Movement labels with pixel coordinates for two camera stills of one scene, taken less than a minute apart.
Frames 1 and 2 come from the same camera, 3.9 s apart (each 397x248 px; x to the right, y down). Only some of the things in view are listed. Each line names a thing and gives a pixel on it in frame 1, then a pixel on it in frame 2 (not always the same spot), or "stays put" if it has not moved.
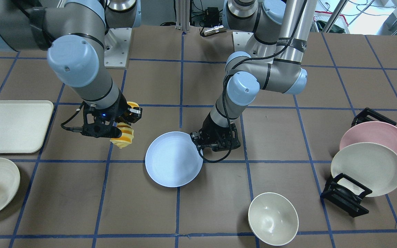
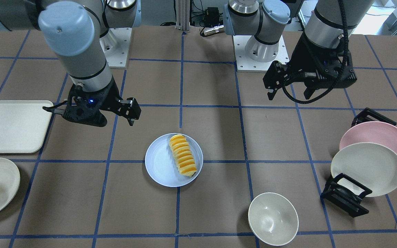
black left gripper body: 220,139 to 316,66
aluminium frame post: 183,15 stays put
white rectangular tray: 12,126 stays put
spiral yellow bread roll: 126,138 to 183,155
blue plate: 172,159 stays put
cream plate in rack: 375,166 stays put
